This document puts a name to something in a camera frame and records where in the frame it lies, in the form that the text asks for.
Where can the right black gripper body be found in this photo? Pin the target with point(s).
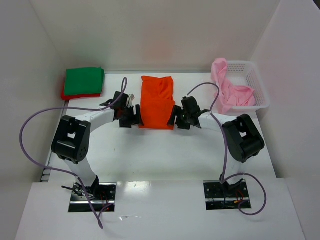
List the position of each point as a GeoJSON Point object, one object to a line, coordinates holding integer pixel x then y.
{"type": "Point", "coordinates": [179, 117]}

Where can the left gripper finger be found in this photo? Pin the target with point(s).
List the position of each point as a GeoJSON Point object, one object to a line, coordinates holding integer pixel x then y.
{"type": "Point", "coordinates": [138, 116]}
{"type": "Point", "coordinates": [127, 122]}

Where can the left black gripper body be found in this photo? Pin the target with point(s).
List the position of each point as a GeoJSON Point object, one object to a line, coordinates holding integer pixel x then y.
{"type": "Point", "coordinates": [132, 116]}

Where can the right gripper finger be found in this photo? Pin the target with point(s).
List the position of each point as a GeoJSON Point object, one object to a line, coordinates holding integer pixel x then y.
{"type": "Point", "coordinates": [174, 114]}
{"type": "Point", "coordinates": [183, 124]}

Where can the orange t shirt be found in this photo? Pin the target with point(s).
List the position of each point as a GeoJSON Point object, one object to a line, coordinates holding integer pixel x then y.
{"type": "Point", "coordinates": [156, 102]}

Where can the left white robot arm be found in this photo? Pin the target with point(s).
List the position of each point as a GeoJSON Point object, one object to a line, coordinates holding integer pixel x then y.
{"type": "Point", "coordinates": [72, 138]}

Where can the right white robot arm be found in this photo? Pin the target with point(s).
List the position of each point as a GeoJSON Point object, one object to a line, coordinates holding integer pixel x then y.
{"type": "Point", "coordinates": [241, 138]}

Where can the pink t shirt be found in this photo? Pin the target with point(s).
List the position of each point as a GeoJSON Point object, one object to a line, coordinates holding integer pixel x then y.
{"type": "Point", "coordinates": [230, 95]}

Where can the folded green t shirt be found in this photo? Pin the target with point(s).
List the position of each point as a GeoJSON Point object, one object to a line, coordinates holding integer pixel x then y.
{"type": "Point", "coordinates": [86, 80]}

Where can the folded red t shirt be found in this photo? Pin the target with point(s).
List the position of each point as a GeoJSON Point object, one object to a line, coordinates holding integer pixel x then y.
{"type": "Point", "coordinates": [77, 96]}

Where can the white plastic basket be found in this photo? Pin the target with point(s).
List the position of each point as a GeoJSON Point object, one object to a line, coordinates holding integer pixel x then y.
{"type": "Point", "coordinates": [245, 73]}

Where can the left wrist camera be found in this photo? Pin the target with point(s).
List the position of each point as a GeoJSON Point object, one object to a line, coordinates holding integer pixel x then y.
{"type": "Point", "coordinates": [131, 97]}

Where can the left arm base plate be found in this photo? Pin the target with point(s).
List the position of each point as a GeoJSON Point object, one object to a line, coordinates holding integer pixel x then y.
{"type": "Point", "coordinates": [102, 199]}

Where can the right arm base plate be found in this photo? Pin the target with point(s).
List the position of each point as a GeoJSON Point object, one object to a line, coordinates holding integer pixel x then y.
{"type": "Point", "coordinates": [226, 196]}

